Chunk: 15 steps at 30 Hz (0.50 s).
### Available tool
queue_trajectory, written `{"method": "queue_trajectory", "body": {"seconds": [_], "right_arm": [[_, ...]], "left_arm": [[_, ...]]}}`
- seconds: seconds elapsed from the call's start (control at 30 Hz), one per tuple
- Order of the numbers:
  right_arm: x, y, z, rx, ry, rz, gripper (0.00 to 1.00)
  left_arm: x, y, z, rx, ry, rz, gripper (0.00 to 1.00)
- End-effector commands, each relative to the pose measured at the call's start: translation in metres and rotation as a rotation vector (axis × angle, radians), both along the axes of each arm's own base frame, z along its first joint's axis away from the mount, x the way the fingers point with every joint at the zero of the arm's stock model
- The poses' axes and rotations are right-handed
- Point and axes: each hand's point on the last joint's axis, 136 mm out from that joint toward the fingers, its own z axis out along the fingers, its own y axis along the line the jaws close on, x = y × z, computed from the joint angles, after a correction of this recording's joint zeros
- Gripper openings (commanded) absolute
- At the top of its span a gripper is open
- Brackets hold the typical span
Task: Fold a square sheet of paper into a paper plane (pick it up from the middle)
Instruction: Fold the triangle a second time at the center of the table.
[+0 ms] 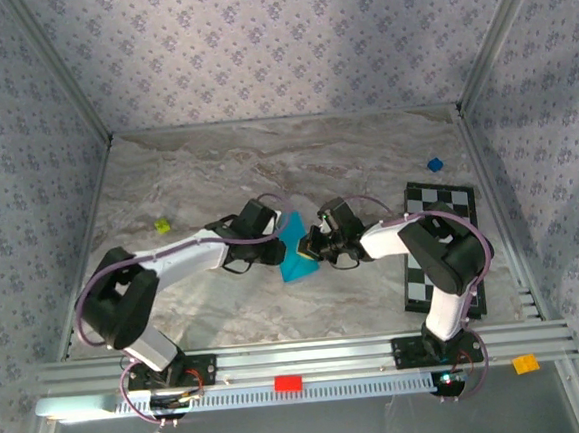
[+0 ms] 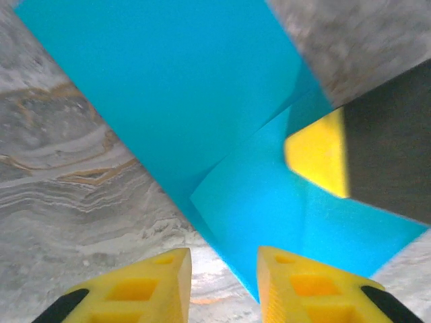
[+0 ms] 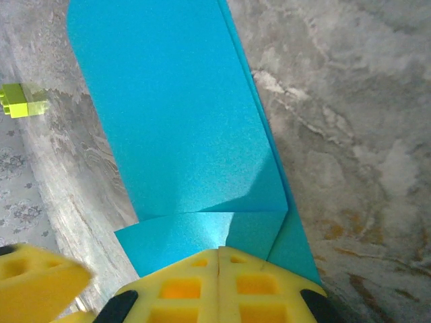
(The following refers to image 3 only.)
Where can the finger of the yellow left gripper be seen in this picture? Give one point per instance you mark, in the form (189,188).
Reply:
(79,318)
(37,286)

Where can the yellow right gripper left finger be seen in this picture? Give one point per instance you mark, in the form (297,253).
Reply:
(175,292)

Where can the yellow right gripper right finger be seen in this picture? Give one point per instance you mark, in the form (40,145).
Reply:
(266,292)

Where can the blue cloth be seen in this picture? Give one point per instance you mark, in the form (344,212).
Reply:
(168,101)

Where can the green toy brick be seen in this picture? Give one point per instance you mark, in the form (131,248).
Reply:
(20,102)

